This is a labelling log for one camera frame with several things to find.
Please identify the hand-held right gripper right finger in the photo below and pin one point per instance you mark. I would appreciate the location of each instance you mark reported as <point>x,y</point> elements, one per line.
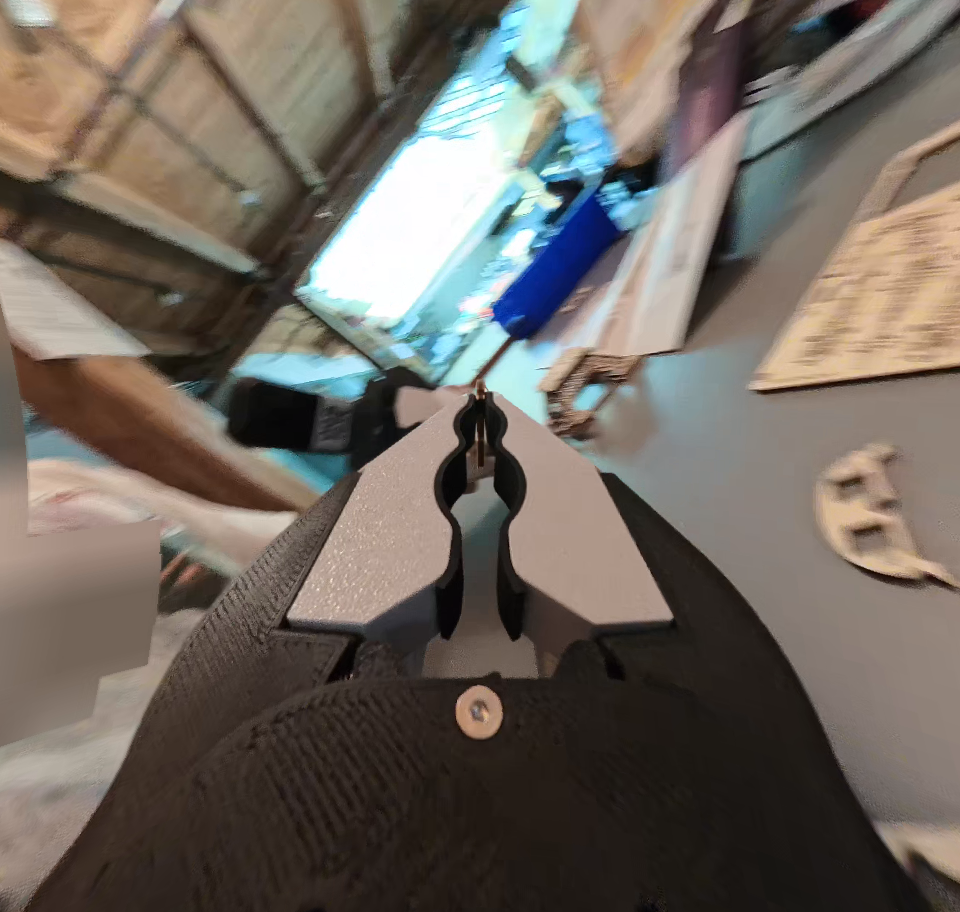
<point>592,552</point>

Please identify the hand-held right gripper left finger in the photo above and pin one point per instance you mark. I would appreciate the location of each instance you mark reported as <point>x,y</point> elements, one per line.
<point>375,552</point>

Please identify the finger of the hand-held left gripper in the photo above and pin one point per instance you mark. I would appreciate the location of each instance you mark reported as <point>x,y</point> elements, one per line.
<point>424,406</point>

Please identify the thin dark wooden rod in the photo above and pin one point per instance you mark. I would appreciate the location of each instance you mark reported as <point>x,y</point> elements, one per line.
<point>481,432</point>

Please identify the semicircular wooden piece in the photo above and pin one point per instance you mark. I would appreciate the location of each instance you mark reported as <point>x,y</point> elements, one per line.
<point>862,522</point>

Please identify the person's left forearm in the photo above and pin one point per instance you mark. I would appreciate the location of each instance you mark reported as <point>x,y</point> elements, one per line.
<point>187,507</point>

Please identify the wooden ledge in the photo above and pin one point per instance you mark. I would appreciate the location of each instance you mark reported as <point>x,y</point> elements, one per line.
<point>150,417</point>

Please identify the wooden tower base model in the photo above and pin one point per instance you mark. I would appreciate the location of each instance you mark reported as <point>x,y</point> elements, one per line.
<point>585,387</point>

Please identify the large blue storage bin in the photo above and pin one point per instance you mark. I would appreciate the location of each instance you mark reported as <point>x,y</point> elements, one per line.
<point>555,267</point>

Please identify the folded paper instruction sheet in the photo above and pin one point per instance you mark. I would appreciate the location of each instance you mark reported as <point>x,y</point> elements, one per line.
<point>675,267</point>

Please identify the wooden sheet with tower parts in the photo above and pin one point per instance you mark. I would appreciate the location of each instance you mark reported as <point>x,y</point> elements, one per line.
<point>885,304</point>

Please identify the instruction poster board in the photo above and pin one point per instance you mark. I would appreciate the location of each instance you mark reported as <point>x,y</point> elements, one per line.
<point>645,42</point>

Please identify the purple puzzle box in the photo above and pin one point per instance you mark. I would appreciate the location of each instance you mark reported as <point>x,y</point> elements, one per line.
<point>709,87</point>

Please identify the white flat board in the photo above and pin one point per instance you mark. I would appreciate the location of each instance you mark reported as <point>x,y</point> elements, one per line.
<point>825,87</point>

